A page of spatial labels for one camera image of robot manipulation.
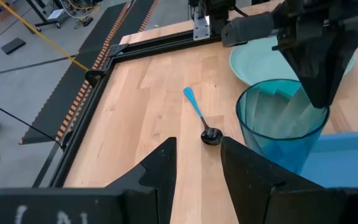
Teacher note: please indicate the blue faceted plastic cup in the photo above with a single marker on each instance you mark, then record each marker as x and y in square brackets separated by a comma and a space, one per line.
[275, 149]

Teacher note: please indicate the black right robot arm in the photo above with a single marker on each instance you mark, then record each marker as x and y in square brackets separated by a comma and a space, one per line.
[217, 12]

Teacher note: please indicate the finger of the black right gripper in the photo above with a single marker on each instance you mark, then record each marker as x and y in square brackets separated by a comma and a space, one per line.
[312, 65]
[337, 62]

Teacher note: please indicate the black wheeled stand base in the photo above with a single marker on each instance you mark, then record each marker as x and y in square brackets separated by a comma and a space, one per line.
[47, 17]

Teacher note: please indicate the blue plastic tray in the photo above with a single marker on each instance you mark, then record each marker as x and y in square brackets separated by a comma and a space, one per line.
[346, 161]

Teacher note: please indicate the black flat floor pad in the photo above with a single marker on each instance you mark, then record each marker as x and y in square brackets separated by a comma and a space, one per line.
[13, 45]

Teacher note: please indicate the black aluminium table frame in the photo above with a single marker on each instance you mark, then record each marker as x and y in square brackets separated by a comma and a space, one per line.
[85, 118]

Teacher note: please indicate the black orange-striped floor mat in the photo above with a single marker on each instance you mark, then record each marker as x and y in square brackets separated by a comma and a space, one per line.
[64, 93]

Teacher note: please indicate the pale green plate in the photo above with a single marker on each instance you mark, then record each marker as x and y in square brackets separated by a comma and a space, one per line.
[259, 62]

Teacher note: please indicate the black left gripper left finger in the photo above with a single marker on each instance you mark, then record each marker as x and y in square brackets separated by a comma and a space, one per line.
[157, 174]

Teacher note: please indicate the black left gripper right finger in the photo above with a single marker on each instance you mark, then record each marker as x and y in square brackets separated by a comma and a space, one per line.
[247, 186]

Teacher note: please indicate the silver metal mounting bracket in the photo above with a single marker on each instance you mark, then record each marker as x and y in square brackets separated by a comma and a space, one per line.
[201, 29]

